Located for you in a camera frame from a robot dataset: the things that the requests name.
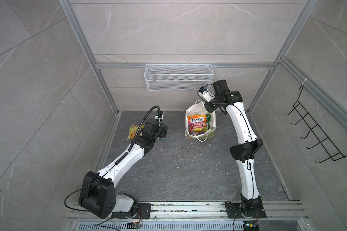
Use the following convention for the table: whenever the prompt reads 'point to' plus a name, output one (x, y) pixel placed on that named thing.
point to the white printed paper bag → (199, 109)
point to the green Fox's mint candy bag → (159, 138)
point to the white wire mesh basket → (178, 77)
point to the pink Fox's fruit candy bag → (197, 124)
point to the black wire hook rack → (324, 144)
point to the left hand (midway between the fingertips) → (161, 121)
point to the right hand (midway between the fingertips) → (209, 103)
